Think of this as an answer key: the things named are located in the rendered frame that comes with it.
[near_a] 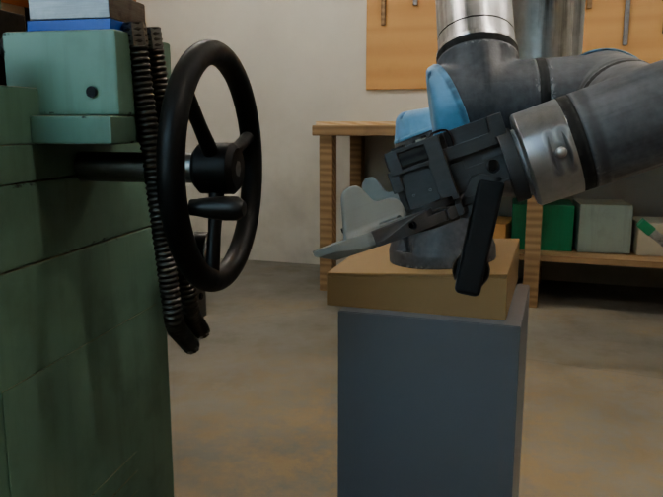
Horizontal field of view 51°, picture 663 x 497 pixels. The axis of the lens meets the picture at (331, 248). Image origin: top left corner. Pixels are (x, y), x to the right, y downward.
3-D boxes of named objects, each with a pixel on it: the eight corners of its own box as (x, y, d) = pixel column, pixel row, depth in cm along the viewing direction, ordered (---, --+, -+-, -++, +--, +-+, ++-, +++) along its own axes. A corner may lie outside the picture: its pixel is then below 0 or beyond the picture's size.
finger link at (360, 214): (296, 205, 62) (382, 174, 66) (318, 266, 63) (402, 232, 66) (307, 202, 59) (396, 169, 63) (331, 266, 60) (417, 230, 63)
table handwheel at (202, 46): (259, 19, 86) (280, 228, 99) (112, 24, 90) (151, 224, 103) (170, 70, 61) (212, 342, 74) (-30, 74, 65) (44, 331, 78)
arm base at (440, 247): (393, 248, 135) (391, 198, 133) (491, 245, 132) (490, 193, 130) (385, 271, 117) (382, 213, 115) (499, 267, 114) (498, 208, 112)
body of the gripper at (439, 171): (386, 153, 71) (500, 111, 68) (412, 232, 72) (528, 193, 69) (376, 156, 63) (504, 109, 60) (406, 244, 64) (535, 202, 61)
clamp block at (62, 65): (117, 115, 73) (112, 28, 72) (5, 115, 76) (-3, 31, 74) (175, 116, 87) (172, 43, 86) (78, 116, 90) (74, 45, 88)
